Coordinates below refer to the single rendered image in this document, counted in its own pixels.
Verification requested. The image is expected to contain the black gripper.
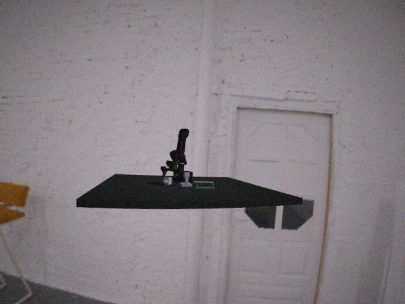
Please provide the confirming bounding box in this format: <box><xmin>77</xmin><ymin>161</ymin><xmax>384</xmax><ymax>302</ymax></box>
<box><xmin>161</xmin><ymin>162</ymin><xmax>183</xmax><ymax>179</ymax></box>

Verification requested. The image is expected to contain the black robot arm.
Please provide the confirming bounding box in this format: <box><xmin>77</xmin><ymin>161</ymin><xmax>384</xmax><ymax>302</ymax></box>
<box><xmin>166</xmin><ymin>129</ymin><xmax>189</xmax><ymax>172</ymax></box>

